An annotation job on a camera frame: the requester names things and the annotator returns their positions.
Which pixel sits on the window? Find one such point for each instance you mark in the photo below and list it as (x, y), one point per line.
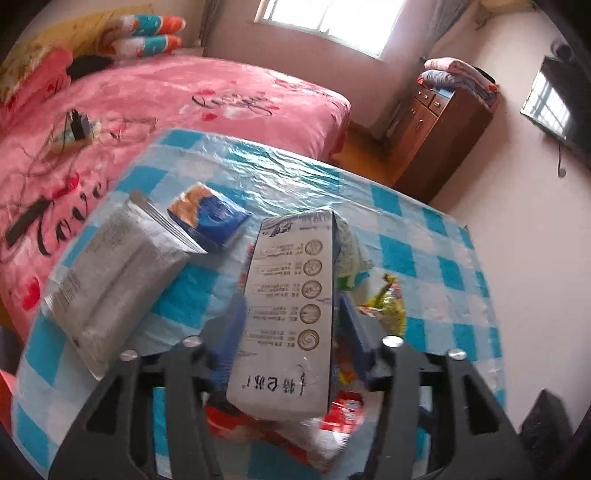
(332, 23)

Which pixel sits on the red white snack wrapper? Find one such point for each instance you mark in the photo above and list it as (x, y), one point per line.
(344, 408)

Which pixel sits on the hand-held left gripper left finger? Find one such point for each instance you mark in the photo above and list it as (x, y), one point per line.
(228, 332)

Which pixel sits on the brown wooden cabinet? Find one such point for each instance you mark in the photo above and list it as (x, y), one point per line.
(443, 138)

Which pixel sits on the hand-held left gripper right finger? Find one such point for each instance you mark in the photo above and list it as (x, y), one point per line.
(355, 332)

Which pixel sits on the folded blankets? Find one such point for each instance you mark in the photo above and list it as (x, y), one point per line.
(457, 76)

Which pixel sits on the yellow wooden headboard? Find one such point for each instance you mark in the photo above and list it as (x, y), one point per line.
(83, 34)

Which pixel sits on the wall television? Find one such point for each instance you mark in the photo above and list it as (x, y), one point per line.
(554, 106)

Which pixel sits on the folded pink quilt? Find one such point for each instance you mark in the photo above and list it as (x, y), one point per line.
(37, 83)

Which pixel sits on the blue checked plastic tablecloth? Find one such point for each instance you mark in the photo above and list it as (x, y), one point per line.
(415, 240)

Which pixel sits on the floral cushion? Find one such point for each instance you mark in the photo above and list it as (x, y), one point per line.
(16, 64)

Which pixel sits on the black phone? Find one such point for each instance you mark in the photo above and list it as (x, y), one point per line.
(27, 221)

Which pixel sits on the power strip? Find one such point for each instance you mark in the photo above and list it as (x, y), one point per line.
(69, 141)

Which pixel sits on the grey curtain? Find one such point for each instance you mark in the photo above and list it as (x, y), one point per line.
(210, 23)
(397, 101)

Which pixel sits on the black cloth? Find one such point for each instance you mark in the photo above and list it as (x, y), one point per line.
(90, 65)

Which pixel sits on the grey foil bag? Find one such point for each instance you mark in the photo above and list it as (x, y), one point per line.
(106, 277)

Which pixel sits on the blue tissue pack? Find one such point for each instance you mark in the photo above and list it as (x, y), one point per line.
(207, 217)

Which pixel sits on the white milk carton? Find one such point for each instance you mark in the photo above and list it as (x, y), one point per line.
(286, 300)

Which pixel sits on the yellow snack bag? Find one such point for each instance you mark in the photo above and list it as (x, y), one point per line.
(390, 307)

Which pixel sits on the pink bed blanket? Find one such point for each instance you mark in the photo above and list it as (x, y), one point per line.
(161, 97)

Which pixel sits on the black charger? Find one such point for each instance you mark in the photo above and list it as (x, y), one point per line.
(76, 124)

